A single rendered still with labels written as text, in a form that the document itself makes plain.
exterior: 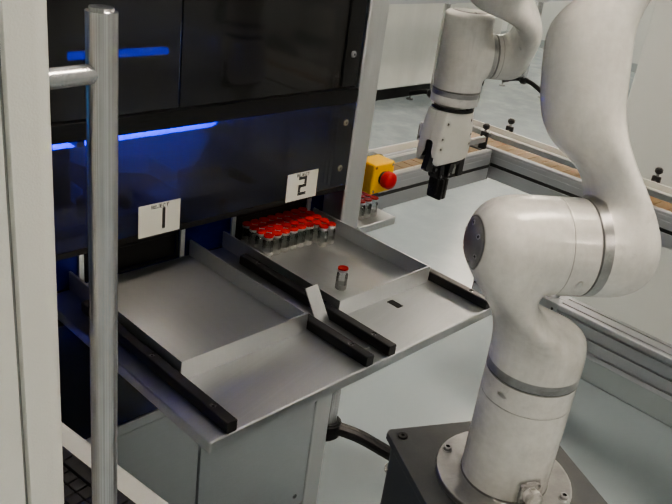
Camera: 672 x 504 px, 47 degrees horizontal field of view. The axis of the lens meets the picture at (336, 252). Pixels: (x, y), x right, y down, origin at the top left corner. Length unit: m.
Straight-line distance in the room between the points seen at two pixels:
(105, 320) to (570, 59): 0.57
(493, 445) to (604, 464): 1.70
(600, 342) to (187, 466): 1.22
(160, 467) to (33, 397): 1.04
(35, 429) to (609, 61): 0.70
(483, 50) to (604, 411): 1.89
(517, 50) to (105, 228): 0.87
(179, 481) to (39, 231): 1.21
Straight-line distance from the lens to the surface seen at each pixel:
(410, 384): 2.85
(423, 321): 1.45
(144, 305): 1.40
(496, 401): 1.04
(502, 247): 0.90
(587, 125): 0.94
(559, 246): 0.91
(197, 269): 1.53
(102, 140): 0.65
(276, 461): 1.99
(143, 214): 1.37
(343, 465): 2.45
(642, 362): 2.32
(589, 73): 0.93
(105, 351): 0.74
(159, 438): 1.67
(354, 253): 1.65
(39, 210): 0.63
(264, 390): 1.21
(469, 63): 1.35
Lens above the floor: 1.59
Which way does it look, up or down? 25 degrees down
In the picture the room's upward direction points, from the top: 8 degrees clockwise
